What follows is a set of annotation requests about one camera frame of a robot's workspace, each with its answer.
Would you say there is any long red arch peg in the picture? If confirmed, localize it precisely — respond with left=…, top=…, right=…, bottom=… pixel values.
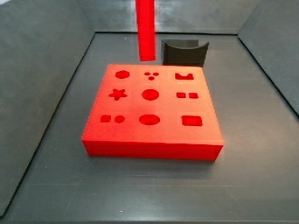
left=134, top=0, right=155, bottom=61

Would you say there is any red shape sorting block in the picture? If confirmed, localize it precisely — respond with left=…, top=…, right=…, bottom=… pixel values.
left=81, top=65, right=224, bottom=161

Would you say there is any black curved holder bracket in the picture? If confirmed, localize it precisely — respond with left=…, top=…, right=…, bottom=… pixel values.
left=161, top=39, right=209, bottom=67

